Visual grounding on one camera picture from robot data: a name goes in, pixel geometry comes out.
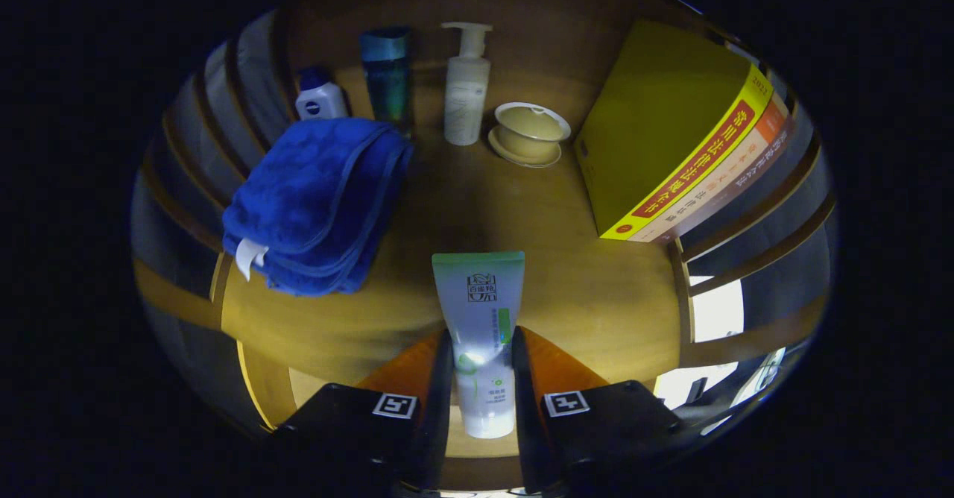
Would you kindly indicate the wooden cabinet with slatted sides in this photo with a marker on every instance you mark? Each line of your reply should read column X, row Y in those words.
column 536, row 43

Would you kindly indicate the cream and orange book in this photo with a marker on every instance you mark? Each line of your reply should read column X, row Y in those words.
column 734, row 161

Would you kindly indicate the folded blue towel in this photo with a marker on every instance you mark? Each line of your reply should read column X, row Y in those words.
column 313, row 200

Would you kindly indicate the beige lidded tea bowl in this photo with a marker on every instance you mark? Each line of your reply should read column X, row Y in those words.
column 529, row 133

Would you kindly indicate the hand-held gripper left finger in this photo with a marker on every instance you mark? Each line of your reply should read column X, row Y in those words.
column 436, row 423

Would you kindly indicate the teal bottle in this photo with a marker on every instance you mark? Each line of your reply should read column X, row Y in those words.
column 387, row 80

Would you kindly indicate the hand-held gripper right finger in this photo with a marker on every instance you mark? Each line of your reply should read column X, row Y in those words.
column 525, row 423

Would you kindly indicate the white pump bottle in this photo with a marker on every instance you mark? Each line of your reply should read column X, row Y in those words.
column 466, row 103

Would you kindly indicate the wooden countertop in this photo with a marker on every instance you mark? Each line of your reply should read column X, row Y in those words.
column 522, row 259

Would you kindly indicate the thick yellow book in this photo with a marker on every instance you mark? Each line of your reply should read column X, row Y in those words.
column 656, row 125

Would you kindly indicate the small white bottle blue cap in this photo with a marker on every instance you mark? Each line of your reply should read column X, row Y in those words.
column 320, row 103

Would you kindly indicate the white and green tube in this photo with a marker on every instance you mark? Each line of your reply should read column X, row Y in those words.
column 477, row 311

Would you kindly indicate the brown book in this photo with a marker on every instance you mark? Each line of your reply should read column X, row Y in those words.
column 738, row 180

